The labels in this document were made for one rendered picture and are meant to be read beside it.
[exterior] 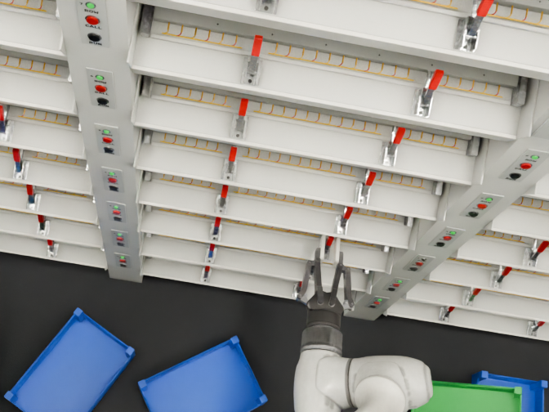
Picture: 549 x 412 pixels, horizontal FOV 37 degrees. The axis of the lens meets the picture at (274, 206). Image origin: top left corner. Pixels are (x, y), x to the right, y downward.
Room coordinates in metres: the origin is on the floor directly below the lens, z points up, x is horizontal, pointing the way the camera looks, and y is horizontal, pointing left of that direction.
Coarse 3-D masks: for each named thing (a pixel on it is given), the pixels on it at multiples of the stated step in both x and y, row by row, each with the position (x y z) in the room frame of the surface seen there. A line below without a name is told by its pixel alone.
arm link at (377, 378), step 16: (352, 368) 0.39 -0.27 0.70; (368, 368) 0.39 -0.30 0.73; (384, 368) 0.40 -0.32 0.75; (400, 368) 0.41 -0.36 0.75; (416, 368) 0.42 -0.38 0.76; (352, 384) 0.35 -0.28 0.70; (368, 384) 0.36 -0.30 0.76; (384, 384) 0.36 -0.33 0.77; (400, 384) 0.38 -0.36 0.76; (416, 384) 0.39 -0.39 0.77; (352, 400) 0.33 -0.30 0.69; (368, 400) 0.32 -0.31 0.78; (384, 400) 0.33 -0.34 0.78; (400, 400) 0.35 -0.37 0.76; (416, 400) 0.36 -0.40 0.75
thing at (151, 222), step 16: (144, 208) 0.60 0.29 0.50; (160, 208) 0.62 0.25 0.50; (144, 224) 0.57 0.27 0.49; (160, 224) 0.59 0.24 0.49; (176, 224) 0.60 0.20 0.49; (192, 224) 0.61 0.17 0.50; (208, 224) 0.63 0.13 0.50; (224, 224) 0.64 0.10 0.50; (240, 224) 0.66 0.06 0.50; (208, 240) 0.60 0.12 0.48; (224, 240) 0.61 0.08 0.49; (240, 240) 0.62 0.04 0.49; (256, 240) 0.64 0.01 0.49; (272, 240) 0.65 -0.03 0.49; (288, 240) 0.67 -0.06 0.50; (304, 240) 0.68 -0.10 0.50; (352, 240) 0.73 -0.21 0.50; (288, 256) 0.64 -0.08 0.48; (304, 256) 0.65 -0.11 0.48; (352, 256) 0.69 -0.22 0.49; (368, 256) 0.71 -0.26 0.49; (384, 256) 0.72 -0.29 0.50
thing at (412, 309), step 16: (400, 304) 0.75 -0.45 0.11; (416, 304) 0.77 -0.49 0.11; (432, 304) 0.78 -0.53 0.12; (432, 320) 0.75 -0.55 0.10; (448, 320) 0.76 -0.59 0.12; (464, 320) 0.78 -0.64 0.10; (480, 320) 0.80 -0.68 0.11; (496, 320) 0.82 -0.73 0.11; (512, 320) 0.83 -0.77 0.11; (528, 320) 0.85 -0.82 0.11; (528, 336) 0.81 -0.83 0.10; (544, 336) 0.83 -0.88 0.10
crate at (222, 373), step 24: (192, 360) 0.40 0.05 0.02; (216, 360) 0.42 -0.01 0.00; (240, 360) 0.45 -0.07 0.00; (144, 384) 0.28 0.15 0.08; (168, 384) 0.31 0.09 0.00; (192, 384) 0.34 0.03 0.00; (216, 384) 0.36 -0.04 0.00; (240, 384) 0.39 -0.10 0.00; (168, 408) 0.25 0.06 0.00; (192, 408) 0.28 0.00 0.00; (216, 408) 0.30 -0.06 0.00; (240, 408) 0.32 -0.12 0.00
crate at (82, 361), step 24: (72, 336) 0.34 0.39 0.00; (96, 336) 0.36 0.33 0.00; (48, 360) 0.25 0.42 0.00; (72, 360) 0.27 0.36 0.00; (96, 360) 0.30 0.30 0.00; (120, 360) 0.32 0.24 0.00; (24, 384) 0.17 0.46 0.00; (48, 384) 0.19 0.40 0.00; (72, 384) 0.21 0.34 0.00; (96, 384) 0.24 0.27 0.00; (24, 408) 0.11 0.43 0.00; (48, 408) 0.13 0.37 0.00; (72, 408) 0.16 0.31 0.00
